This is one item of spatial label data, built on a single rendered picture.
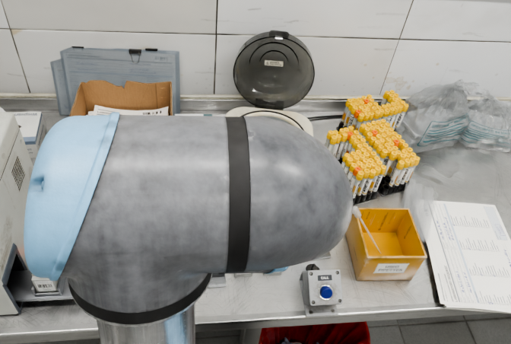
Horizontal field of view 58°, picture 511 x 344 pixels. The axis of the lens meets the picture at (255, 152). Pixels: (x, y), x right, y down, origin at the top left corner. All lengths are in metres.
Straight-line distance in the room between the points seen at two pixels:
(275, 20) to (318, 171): 0.98
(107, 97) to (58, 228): 1.04
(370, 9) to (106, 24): 0.70
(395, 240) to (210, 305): 0.47
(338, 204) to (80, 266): 0.18
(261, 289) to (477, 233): 0.57
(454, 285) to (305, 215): 0.88
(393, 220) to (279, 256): 0.85
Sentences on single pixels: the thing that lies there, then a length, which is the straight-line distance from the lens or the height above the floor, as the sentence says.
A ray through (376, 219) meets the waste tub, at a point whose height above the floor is 0.94.
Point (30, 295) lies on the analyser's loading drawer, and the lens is 1.04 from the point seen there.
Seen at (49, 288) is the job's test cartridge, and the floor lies 0.94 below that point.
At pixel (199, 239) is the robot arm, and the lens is 0.30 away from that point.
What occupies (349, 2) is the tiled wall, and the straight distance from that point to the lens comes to 1.30.
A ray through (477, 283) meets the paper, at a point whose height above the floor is 0.89.
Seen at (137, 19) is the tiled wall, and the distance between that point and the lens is 1.26.
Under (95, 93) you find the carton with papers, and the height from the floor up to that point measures 0.98.
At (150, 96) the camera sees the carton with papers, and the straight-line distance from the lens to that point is 1.31.
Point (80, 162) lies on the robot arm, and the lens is 0.30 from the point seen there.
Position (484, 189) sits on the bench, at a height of 0.87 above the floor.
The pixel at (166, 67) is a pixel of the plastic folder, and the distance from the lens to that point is 1.31.
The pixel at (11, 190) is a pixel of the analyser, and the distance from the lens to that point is 0.99.
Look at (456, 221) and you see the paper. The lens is 1.29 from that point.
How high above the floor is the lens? 1.79
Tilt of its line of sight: 45 degrees down
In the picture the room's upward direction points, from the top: 7 degrees clockwise
